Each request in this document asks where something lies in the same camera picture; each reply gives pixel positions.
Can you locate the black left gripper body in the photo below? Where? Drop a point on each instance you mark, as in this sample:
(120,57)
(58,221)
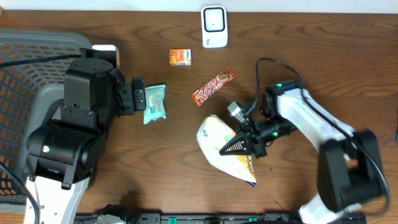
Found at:
(125,106)

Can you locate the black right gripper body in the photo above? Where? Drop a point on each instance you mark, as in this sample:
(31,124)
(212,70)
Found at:
(271,128)

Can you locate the mint green wipes pack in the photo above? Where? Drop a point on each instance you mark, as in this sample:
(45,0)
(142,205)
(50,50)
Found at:
(155,108)

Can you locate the cream snack chips bag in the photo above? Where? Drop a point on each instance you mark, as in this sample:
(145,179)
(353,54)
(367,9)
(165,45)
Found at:
(212,135)

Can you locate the orange snack packet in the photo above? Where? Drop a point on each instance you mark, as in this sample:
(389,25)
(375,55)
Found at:
(180,57)

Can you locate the orange Top chocolate bar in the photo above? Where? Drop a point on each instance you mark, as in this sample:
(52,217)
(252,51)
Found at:
(212,86)

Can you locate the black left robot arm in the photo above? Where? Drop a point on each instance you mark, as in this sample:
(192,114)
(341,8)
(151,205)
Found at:
(65,148)

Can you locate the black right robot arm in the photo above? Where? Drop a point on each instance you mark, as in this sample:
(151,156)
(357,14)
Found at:
(349,163)

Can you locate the white barcode scanner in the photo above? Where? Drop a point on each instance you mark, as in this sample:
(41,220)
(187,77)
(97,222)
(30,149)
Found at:
(214,27)

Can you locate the grey plastic shopping basket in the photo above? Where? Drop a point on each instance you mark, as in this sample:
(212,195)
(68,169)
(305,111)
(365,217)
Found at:
(28,90)

